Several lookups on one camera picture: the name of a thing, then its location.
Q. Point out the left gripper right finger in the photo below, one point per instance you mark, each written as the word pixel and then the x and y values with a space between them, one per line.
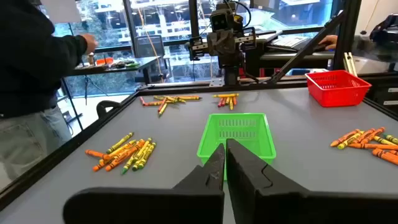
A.
pixel 280 205

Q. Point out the red plastic basket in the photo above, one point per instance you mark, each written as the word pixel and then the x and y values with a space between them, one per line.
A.
pixel 335 93

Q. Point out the computer keyboard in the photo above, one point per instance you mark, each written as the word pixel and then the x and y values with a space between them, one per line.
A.
pixel 287 42

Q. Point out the white panel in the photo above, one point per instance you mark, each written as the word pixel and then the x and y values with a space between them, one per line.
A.
pixel 60 11

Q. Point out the black bag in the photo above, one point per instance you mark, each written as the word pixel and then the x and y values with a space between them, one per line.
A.
pixel 385 29

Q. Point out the small brown bottle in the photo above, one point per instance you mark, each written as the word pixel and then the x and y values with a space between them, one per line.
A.
pixel 90 59

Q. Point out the black tripod stand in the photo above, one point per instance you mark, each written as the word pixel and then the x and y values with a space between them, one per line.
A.
pixel 86 90

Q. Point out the green desk item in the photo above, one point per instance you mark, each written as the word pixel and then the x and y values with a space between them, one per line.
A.
pixel 133 64

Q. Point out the red orange crayon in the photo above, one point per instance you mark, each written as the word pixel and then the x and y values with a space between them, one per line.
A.
pixel 161 105

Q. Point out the black drawer cabinet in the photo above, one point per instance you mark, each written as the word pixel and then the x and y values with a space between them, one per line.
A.
pixel 385 93

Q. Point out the green plastic basket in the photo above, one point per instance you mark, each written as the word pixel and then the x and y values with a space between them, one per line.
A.
pixel 236 115

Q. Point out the orange bowl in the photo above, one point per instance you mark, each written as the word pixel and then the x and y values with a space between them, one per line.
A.
pixel 105 61

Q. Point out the black operator desk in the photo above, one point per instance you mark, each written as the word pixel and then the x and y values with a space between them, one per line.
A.
pixel 280 60

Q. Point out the black table frame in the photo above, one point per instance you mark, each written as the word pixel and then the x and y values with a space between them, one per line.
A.
pixel 62 150

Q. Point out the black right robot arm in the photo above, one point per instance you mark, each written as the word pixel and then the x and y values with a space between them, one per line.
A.
pixel 231 70

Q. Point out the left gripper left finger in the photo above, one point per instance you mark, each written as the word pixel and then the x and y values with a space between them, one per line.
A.
pixel 155 205

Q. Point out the person's hand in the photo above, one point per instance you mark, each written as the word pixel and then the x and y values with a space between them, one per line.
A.
pixel 329 42
pixel 90 43

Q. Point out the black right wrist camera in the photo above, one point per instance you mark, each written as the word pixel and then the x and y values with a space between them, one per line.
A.
pixel 222 20

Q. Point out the black curved bracket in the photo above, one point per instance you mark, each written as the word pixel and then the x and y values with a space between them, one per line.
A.
pixel 104 107

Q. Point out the person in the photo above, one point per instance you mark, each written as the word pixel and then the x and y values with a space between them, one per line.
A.
pixel 28 62

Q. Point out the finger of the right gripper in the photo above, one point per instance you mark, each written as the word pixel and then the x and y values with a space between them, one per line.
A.
pixel 215 43
pixel 230 43

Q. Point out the black diagonal frame strut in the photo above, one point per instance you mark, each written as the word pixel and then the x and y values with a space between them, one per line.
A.
pixel 306 49

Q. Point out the yellow orange crayon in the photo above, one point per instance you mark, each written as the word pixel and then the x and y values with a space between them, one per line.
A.
pixel 124 147

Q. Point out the blue bin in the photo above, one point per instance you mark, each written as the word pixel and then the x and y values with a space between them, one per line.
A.
pixel 297 72

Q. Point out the black vertical frame post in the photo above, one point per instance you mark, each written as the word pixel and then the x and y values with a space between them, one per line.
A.
pixel 346 31

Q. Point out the grey office chair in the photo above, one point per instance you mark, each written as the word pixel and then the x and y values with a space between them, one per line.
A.
pixel 149 46

